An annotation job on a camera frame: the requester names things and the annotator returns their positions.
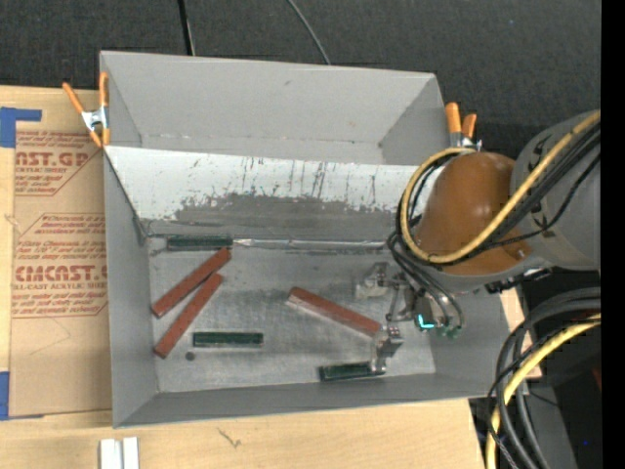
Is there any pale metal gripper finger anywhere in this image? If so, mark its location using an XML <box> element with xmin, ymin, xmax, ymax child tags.
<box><xmin>354</xmin><ymin>261</ymin><xmax>392</xmax><ymax>300</ymax></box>
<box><xmin>370</xmin><ymin>323</ymin><xmax>405</xmax><ymax>375</ymax></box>

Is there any dark green flat block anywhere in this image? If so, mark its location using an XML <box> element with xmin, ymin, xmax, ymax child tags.
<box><xmin>166</xmin><ymin>234</ymin><xmax>234</xmax><ymax>252</ymax></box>
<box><xmin>191</xmin><ymin>330</ymin><xmax>266</xmax><ymax>349</ymax></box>
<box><xmin>318</xmin><ymin>361</ymin><xmax>387</xmax><ymax>383</ymax></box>

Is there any red-brown flat block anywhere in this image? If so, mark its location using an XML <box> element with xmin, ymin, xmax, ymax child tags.
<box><xmin>150</xmin><ymin>247</ymin><xmax>233</xmax><ymax>320</ymax></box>
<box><xmin>152</xmin><ymin>273</ymin><xmax>226</xmax><ymax>360</ymax></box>
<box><xmin>285</xmin><ymin>285</ymin><xmax>384</xmax><ymax>339</ymax></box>

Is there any grey metal bin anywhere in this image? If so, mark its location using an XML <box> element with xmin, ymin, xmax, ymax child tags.
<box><xmin>99</xmin><ymin>50</ymin><xmax>531</xmax><ymax>429</ymax></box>

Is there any brown cardboard board red print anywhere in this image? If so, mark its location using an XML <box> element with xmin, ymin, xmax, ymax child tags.
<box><xmin>0</xmin><ymin>84</ymin><xmax>114</xmax><ymax>419</ymax></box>

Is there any black cylinder on white bracket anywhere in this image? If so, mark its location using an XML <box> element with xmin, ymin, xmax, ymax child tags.
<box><xmin>485</xmin><ymin>267</ymin><xmax>554</xmax><ymax>295</ymax></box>

